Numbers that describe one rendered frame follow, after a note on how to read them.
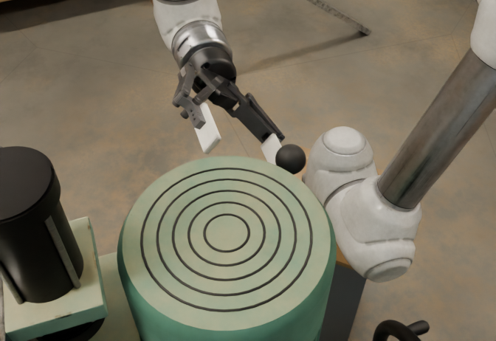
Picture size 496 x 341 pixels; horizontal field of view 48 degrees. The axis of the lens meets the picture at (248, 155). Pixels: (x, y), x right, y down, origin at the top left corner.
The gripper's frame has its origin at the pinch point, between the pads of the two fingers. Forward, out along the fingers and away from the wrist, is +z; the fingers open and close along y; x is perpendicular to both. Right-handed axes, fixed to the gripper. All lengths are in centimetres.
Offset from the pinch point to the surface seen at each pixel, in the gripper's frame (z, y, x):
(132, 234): 21.9, 25.5, 3.1
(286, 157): 10.7, 6.3, 8.4
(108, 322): 24.1, 22.6, -5.7
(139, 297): 27.3, 25.7, 2.5
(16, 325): 27.8, 32.9, -1.6
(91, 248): 23.2, 28.8, 2.1
